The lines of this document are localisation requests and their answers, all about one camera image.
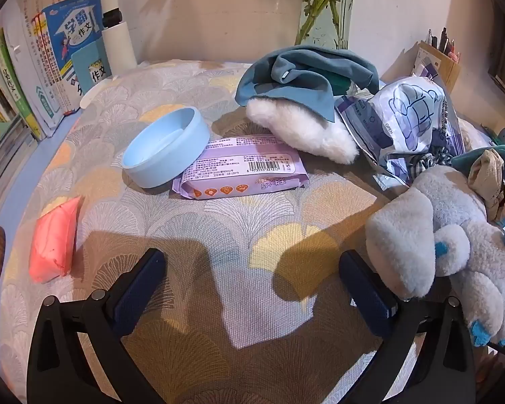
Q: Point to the beige fabric pouch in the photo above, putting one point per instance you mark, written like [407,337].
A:
[488,181]

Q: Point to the green book stack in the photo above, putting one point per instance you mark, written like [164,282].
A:
[0,139]

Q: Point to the fan patterned table mat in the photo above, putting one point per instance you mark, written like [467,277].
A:
[235,227]

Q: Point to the bunch of pens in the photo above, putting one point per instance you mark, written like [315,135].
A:
[444,42]

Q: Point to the purple wipes packet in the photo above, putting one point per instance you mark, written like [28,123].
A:
[244,172]

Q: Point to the light blue round bowl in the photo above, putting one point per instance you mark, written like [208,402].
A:
[181,151]

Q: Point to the teal cloth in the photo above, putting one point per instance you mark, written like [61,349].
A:
[303,80]

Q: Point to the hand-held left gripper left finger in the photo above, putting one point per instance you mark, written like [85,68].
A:
[139,298]

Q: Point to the checkered scrunchie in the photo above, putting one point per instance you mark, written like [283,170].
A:
[425,160]

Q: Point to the wooden pen holder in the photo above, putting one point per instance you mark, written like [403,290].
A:
[444,71]

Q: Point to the white desk lamp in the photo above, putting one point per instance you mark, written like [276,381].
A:
[118,46]

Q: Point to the teal fabric item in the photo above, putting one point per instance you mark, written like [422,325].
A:
[484,156]

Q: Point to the row of books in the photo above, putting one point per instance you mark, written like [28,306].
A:
[38,63]

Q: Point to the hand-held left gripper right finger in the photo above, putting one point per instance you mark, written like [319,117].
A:
[370,303]

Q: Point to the grey plush toy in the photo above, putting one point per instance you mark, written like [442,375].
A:
[467,244]

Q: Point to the pink packet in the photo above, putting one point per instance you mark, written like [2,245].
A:
[52,244]

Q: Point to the white fluffy plush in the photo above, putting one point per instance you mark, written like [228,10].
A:
[303,130]

